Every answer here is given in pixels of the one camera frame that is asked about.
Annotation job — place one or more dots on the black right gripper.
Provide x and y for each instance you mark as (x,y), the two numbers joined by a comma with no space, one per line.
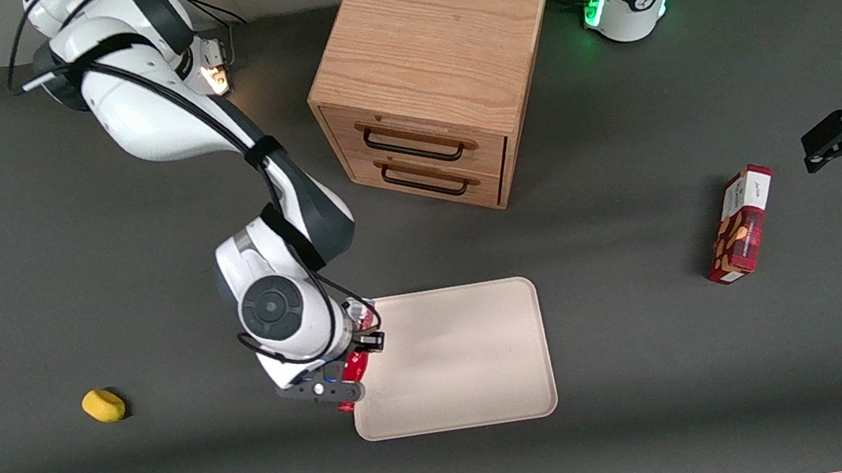
(367,337)

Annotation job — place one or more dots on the wooden drawer cabinet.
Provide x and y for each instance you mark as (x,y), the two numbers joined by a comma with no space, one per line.
(431,26)

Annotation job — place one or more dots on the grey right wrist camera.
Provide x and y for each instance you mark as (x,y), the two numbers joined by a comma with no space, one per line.
(318,387)

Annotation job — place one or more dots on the yellow sponge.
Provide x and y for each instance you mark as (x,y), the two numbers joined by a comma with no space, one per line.
(102,406)

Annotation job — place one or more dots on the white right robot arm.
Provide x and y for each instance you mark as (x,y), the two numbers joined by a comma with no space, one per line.
(152,110)

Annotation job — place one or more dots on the wooden drawer front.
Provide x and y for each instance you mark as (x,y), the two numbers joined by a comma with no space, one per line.
(423,140)
(421,180)

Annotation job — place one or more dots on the beige rectangular tray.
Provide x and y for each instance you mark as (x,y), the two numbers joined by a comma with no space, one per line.
(457,365)

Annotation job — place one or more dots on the red snack box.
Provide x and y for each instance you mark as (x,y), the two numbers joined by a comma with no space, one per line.
(743,226)

